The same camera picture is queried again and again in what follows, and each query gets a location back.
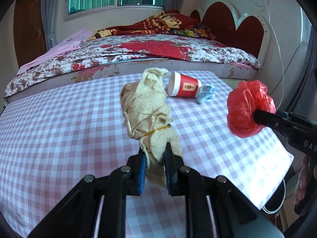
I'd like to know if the pink checkered tablecloth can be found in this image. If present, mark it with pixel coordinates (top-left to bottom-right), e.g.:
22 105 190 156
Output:
1 71 293 237

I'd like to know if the red plastic bag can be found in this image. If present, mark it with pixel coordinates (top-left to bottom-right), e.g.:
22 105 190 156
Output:
227 80 276 138

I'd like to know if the bed with floral cover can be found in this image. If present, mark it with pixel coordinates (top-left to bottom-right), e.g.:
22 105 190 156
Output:
4 34 262 99

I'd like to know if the red heart headboard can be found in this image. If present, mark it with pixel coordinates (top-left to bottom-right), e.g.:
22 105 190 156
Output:
190 1 270 63

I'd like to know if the blue face mask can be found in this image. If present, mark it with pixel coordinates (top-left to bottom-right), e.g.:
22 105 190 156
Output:
196 85 215 104

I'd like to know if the person's right hand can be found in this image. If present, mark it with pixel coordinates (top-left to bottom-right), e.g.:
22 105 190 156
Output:
294 155 311 205

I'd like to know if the brown wooden door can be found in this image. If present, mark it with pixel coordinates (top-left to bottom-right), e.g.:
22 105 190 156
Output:
13 0 47 67

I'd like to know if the red paper cup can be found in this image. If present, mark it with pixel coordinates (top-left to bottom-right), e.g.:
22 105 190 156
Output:
167 71 201 98

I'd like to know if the red patterned blanket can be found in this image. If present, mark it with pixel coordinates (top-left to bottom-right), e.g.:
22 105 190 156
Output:
87 10 215 40

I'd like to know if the gray window curtain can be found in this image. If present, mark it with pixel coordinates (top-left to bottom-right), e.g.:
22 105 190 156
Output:
41 0 59 50

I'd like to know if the beige plastic bag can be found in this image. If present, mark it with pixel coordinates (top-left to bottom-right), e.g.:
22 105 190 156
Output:
119 67 184 188

